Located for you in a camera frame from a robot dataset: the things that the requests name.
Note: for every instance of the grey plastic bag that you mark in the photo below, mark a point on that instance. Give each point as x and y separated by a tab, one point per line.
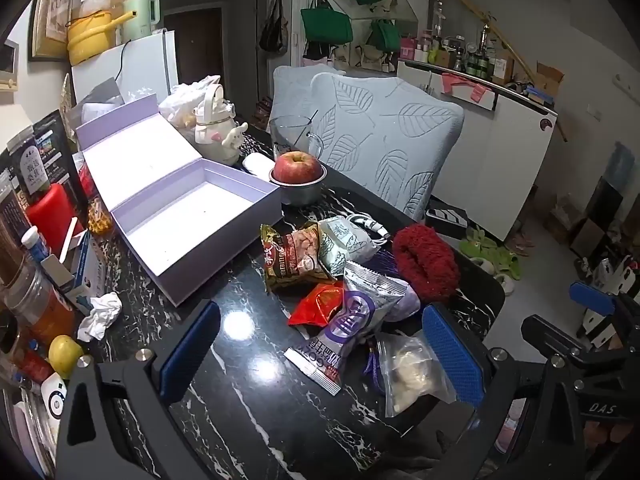
100	97

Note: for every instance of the brown cardboard box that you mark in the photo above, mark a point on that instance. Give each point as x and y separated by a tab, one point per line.
550	80

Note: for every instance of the yellow green fruit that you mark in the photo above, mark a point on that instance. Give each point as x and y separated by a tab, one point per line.
65	355

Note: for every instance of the metal bowl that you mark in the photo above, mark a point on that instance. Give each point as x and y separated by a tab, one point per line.
300	194

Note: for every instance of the white cabinet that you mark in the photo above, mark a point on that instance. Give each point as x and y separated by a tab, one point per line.
500	160

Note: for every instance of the black box under chair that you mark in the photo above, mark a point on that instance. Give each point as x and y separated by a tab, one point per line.
447	221

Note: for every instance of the woven straw mat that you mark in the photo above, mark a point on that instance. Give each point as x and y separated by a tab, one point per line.
66	100

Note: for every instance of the white green patterned packet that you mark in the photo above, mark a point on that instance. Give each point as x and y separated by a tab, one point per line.
345	245

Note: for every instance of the dark wooden door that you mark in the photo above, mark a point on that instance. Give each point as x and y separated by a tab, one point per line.
195	45

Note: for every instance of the red plastic packet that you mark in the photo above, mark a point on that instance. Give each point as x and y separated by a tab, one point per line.
89	185

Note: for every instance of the translucent bag above pot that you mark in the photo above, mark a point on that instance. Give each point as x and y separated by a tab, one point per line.
95	4

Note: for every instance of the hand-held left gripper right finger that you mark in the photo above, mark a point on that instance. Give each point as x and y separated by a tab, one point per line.
452	355

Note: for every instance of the red bottle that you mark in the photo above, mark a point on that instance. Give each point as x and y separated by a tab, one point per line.
52	215

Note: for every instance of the white rolled towel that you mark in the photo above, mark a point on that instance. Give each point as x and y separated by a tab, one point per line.
255	164

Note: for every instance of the red apple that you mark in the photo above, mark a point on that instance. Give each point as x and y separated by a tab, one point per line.
297	167

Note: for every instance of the glass mug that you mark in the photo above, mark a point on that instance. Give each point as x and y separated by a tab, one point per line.
290	132

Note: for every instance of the clear bottle with orange contents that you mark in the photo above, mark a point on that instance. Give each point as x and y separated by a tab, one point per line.
42	310

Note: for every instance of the clear plastic food bag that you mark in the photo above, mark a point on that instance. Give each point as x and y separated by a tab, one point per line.
180	102

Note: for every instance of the framed picture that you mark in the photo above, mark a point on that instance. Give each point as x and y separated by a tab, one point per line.
52	10

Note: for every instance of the black hanging bag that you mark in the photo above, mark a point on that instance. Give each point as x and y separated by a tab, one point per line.
272	30

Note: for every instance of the crumpled white tissue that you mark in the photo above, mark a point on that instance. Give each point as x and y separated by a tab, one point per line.
102	310

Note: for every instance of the black food pouch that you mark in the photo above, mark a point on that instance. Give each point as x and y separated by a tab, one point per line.
60	132

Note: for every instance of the yellow waffle snack bag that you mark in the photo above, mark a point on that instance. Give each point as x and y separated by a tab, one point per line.
100	217

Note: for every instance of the beige wall panel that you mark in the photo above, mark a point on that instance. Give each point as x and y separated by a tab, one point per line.
7	62

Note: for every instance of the white fridge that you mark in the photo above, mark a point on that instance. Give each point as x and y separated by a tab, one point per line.
145	65

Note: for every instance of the pink cloth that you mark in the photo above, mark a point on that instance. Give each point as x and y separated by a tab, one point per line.
465	85

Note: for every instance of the lavender gift box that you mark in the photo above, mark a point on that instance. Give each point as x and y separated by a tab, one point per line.
165	160

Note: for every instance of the brown red snack packet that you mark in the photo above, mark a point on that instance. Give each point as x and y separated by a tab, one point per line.
295	255

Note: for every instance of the green slipper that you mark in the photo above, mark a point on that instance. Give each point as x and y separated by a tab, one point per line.
505	265
477	245

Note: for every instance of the purple silver snack packet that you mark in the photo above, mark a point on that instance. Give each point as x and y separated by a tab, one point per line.
350	320

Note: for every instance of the cream kettle-shaped bottle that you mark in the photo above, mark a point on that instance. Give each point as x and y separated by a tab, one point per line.
212	140

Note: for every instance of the small red packet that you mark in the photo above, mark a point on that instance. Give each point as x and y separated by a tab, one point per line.
315	307

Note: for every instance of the pale green electric kettle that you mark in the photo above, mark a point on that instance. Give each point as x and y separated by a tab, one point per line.
137	17

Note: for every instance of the yellow pot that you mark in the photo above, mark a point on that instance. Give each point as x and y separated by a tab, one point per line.
87	42

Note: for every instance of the clear zip bag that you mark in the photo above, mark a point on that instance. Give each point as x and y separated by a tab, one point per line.
407	375

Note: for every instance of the row of bottles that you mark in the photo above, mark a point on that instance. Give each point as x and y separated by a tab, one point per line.
465	57

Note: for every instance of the white slipper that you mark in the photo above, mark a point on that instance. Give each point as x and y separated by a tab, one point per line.
505	286
482	266

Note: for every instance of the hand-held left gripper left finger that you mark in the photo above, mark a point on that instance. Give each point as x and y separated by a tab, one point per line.
190	345

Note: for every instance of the red fuzzy scrunchie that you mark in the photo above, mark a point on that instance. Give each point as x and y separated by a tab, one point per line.
425	260

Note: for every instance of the blue white carton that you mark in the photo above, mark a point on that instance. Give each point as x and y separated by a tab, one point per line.
80	275

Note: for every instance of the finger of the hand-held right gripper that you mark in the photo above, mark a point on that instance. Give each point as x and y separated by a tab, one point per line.
592	297
552	335

